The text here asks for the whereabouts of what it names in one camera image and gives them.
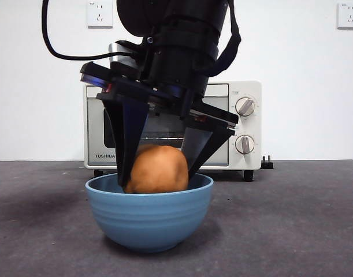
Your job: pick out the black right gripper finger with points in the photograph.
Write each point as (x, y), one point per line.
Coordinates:
(205, 144)
(127, 130)

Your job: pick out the brown potato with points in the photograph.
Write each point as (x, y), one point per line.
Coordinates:
(159, 170)

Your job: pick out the cream Toshiba toaster oven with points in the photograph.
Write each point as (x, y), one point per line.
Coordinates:
(248, 164)

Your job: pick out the black power plug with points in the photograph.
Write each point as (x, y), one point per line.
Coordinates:
(267, 164)

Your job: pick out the pale grey right wrist camera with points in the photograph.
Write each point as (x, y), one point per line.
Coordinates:
(121, 56)

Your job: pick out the beige oven timer knob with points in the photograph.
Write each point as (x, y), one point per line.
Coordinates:
(245, 144)

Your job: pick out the blue ribbed bowl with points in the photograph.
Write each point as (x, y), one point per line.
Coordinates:
(150, 219)

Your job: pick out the white wall socket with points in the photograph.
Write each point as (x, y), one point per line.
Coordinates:
(349, 15)
(100, 14)

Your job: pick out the beige oven temperature knob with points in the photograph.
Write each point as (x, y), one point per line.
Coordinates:
(245, 107)

